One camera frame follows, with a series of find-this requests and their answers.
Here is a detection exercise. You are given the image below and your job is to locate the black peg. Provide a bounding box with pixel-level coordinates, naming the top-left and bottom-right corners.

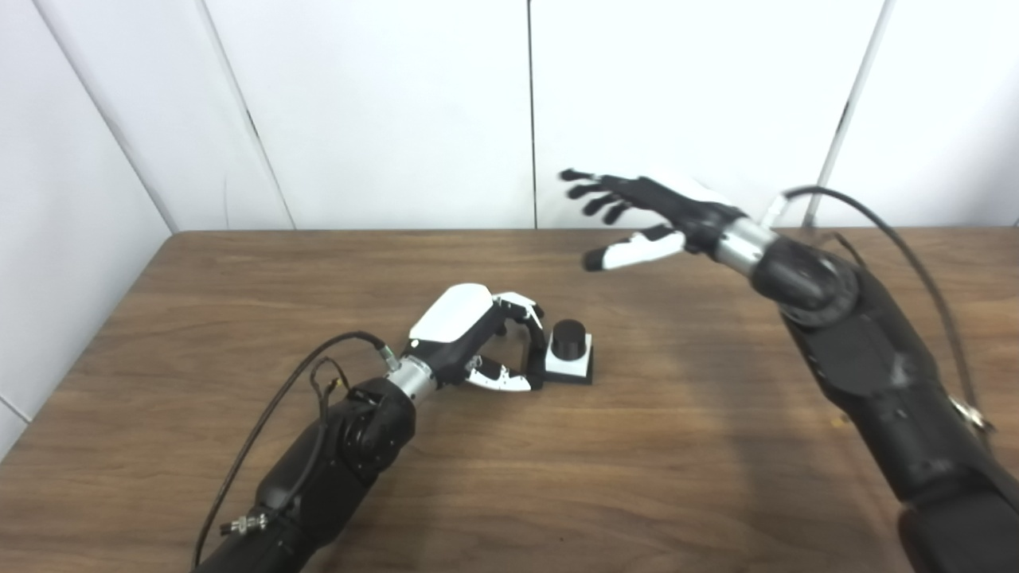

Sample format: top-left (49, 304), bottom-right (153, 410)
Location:
top-left (544, 319), bottom-right (594, 386)

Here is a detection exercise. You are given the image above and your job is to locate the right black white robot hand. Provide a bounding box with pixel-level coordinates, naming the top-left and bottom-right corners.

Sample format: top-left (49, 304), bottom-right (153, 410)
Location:
top-left (560, 169), bottom-right (749, 273)

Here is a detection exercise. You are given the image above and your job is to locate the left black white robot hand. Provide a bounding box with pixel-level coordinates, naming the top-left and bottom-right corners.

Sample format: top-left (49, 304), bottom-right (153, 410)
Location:
top-left (402, 283), bottom-right (550, 393)

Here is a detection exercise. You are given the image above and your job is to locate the thin black right arm wire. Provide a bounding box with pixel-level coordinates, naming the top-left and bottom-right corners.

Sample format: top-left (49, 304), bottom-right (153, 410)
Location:
top-left (818, 229), bottom-right (870, 270)

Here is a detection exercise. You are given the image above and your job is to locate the white square piece with hole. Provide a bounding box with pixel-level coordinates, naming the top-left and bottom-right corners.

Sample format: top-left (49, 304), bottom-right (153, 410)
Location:
top-left (545, 334), bottom-right (593, 376)

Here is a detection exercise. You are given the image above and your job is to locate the thin black left arm wire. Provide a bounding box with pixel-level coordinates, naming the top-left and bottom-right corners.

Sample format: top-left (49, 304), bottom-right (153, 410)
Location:
top-left (309, 357), bottom-right (353, 494)

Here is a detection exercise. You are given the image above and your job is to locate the thick black left wrist cable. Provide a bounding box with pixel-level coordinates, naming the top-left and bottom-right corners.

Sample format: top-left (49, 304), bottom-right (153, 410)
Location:
top-left (191, 331), bottom-right (401, 570)

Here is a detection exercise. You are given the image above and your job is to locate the thin black arm wire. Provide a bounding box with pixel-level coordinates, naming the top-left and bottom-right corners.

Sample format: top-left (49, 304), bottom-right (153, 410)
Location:
top-left (309, 357), bottom-right (353, 494)
top-left (818, 229), bottom-right (870, 270)

